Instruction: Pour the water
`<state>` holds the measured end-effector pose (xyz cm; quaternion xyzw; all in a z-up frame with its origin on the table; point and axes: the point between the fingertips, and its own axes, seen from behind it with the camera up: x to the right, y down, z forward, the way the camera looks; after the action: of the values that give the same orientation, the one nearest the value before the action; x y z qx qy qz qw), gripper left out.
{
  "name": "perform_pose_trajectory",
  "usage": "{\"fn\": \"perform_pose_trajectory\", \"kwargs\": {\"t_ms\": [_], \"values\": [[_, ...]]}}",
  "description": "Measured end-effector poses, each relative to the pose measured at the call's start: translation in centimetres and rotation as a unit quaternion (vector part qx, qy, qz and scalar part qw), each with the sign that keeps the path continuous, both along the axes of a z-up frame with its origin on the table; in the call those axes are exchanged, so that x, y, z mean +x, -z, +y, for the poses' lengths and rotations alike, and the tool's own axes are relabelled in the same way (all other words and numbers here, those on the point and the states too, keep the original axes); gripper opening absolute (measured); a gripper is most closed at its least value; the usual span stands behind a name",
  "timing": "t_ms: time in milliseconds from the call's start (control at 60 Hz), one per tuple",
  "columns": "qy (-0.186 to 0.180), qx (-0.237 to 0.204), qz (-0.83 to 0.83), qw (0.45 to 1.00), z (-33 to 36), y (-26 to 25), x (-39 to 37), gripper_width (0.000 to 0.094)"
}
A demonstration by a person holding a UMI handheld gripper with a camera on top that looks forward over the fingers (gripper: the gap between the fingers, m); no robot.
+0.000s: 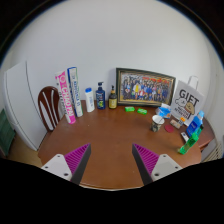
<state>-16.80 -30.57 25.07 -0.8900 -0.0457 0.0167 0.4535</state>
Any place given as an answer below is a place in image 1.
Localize white remote control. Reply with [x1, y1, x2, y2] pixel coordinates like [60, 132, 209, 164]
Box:
[181, 132, 189, 142]

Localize blue pump bottle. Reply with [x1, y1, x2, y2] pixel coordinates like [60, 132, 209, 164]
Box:
[96, 82, 105, 109]

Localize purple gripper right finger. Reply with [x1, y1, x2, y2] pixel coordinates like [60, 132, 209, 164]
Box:
[132, 144, 182, 185]

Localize framed group photo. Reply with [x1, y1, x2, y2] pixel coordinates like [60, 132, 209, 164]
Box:
[116, 68, 176, 107]

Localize white radiator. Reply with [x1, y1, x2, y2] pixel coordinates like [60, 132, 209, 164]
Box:
[202, 143, 223, 162]

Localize blue detergent bottle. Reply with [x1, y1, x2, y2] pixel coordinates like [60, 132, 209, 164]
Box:
[186, 111, 204, 136]

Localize small brown box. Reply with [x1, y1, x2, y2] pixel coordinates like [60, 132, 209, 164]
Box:
[170, 119, 181, 129]

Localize white lotion bottle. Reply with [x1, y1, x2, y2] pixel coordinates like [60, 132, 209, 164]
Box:
[85, 87, 95, 112]

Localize red round coaster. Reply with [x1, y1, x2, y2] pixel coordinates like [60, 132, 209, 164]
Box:
[164, 124, 174, 133]

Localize white blue shuttlecock tube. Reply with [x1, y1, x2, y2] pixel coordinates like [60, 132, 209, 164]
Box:
[67, 67, 83, 117]

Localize pink shuttlecock tube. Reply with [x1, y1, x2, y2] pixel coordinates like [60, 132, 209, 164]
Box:
[55, 71, 76, 124]

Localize camouflage paper cup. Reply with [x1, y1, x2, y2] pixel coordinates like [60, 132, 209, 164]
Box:
[150, 115, 165, 132]

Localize dark amber pump bottle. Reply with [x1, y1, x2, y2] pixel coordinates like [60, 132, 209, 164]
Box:
[108, 88, 117, 109]

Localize blue tissue pack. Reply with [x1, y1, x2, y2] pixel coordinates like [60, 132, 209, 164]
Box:
[156, 103, 171, 119]

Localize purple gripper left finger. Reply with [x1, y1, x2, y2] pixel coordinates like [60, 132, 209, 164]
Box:
[42, 143, 91, 185]

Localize white gift paper bag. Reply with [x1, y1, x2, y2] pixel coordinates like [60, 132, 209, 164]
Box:
[171, 77, 204, 125]

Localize white cabinet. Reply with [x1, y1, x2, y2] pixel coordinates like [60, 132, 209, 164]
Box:
[3, 62, 47, 151]

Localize green plastic soda bottle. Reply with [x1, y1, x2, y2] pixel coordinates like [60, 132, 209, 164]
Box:
[178, 131, 200, 154]

